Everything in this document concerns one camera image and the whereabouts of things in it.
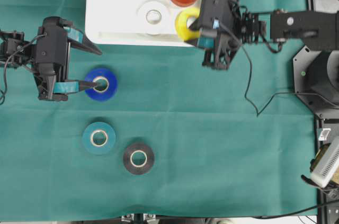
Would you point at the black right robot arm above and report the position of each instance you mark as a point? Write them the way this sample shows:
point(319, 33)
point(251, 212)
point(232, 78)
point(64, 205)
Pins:
point(317, 30)

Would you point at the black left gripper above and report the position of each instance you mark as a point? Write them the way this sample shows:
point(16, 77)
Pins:
point(50, 59)

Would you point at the white plastic tray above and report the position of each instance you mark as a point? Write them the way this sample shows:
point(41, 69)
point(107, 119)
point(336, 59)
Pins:
point(115, 22)

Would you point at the yellow tape roll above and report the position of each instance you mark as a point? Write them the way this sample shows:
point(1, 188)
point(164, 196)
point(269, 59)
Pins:
point(181, 24)

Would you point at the white tape roll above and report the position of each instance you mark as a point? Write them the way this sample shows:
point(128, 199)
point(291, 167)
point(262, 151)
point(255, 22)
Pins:
point(153, 17)

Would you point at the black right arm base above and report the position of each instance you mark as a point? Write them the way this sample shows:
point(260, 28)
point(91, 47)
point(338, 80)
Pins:
point(315, 76)

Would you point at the white perforated box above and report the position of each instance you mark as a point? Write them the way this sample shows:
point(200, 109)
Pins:
point(327, 166)

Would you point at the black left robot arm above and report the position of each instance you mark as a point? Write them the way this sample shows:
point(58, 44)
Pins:
point(17, 52)

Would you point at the blue tape roll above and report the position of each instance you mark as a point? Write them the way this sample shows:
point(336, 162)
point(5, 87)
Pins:
point(106, 84)

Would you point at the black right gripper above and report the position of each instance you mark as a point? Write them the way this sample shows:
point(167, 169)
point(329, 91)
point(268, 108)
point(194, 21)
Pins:
point(219, 23)

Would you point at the teal tape roll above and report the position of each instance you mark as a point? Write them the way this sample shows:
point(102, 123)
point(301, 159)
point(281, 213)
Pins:
point(99, 138)

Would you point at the black tape roll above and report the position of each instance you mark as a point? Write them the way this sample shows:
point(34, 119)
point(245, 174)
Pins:
point(138, 158)

